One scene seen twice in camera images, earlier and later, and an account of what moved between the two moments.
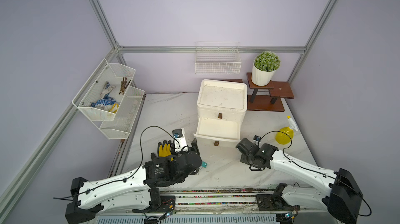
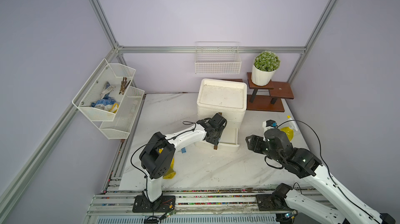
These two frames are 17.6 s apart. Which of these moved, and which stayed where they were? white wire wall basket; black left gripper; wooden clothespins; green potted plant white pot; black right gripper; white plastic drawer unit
Moved: black left gripper; black right gripper
Stayed: green potted plant white pot; wooden clothespins; white wire wall basket; white plastic drawer unit
